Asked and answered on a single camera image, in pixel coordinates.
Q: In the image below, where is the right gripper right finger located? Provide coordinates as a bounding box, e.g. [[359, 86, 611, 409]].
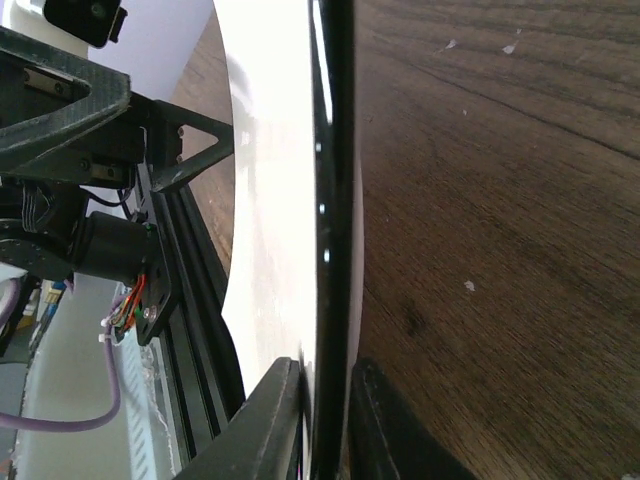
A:
[[348, 358, 475, 479]]

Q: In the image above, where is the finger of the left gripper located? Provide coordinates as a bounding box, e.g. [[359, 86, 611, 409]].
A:
[[129, 94, 234, 194], [1, 27, 131, 173]]

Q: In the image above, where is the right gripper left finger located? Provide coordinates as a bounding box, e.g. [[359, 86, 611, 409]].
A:
[[177, 357, 300, 480]]

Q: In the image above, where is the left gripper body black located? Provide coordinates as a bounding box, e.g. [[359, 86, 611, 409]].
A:
[[0, 64, 151, 191]]

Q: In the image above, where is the cream rectangular plate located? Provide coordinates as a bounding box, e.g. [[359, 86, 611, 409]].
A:
[[215, 1, 364, 479]]

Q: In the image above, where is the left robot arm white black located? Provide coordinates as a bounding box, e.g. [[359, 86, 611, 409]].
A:
[[1, 29, 234, 344]]

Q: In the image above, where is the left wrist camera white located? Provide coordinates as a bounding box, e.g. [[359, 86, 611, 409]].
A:
[[16, 0, 128, 48]]

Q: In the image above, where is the black aluminium frame rail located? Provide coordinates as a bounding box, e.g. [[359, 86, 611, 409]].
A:
[[137, 167, 245, 464]]

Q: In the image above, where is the light blue slotted cable duct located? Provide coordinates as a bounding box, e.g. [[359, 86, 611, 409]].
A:
[[117, 284, 184, 480]]

